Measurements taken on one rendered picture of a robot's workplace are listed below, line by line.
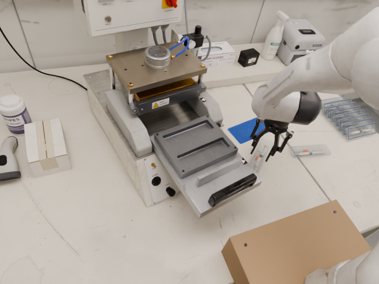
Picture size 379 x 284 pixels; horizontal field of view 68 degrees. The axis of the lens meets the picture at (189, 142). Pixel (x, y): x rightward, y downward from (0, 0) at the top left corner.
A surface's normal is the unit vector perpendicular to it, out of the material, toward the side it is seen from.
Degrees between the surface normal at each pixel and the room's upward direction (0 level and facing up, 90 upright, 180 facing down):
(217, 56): 87
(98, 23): 90
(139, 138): 40
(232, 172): 0
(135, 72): 0
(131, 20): 90
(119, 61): 0
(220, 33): 90
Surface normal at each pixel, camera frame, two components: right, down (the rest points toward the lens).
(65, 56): 0.35, 0.74
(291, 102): 0.08, -0.04
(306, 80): -0.67, 0.41
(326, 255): 0.08, -0.60
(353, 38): -0.97, 0.04
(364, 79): -0.90, 0.33
